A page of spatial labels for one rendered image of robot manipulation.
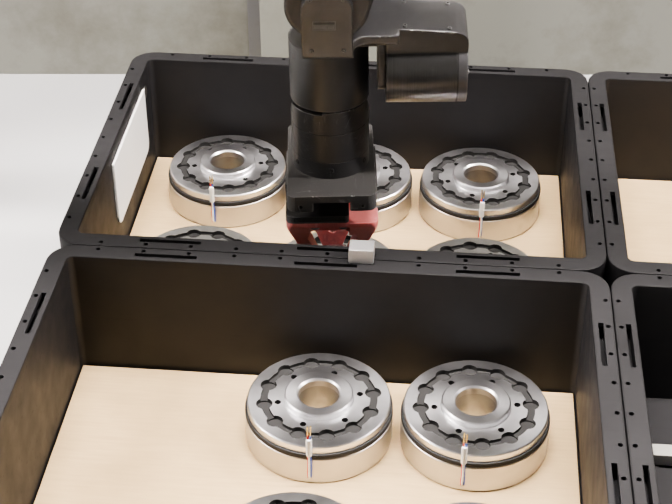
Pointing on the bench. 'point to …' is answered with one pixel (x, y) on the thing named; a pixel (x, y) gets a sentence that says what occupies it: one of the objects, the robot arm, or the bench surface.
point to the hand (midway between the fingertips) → (332, 256)
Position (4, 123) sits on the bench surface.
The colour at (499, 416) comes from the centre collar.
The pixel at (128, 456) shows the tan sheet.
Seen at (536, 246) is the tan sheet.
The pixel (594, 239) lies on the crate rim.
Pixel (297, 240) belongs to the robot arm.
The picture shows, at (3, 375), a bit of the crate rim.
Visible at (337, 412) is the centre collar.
